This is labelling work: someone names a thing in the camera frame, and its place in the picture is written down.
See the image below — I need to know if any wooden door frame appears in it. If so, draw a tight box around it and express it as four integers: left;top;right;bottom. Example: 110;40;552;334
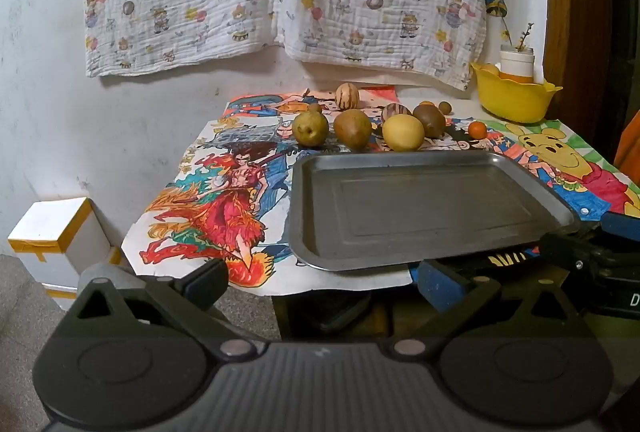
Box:
542;0;613;153

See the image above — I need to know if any white box with yellow tape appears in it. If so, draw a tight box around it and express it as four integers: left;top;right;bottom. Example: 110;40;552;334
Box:
42;244;126;313
7;197;112;287

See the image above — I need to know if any yellow plastic bowl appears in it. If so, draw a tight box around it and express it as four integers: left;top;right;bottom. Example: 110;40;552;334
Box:
469;62;563;123

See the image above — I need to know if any white and orange cup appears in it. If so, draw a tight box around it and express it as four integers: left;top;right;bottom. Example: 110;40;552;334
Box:
500;46;536;83

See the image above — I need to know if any metal baking tray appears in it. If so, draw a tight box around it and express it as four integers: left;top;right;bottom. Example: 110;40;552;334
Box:
289;149;582;273

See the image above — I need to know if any striped brown nut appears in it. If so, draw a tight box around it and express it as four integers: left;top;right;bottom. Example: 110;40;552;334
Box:
381;103;413;125

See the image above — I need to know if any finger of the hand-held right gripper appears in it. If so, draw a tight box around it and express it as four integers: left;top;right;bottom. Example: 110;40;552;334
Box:
540;233;640;273
599;211;640;245

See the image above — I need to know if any striped tan nut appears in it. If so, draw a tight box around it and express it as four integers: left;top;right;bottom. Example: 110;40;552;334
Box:
335;82;360;110

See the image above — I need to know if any brown pear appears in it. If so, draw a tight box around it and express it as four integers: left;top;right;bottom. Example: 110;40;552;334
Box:
333;109;373;147

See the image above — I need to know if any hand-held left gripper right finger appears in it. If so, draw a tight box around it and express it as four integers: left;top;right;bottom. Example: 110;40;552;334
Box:
390;258;581;358

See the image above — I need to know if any green-yellow pear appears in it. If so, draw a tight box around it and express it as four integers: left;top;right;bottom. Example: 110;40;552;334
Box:
291;111;330;147

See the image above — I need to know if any twig with yellow buds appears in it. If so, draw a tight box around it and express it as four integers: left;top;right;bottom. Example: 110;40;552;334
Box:
501;22;535;52

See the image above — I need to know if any dark brown fruit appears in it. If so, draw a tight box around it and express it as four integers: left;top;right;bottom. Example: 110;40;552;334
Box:
412;104;447;139

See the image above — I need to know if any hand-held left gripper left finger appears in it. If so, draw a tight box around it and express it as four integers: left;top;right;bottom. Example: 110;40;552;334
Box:
65;258;256;358

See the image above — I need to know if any yellow round fruit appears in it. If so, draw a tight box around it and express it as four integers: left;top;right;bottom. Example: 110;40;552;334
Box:
382;114;425;153

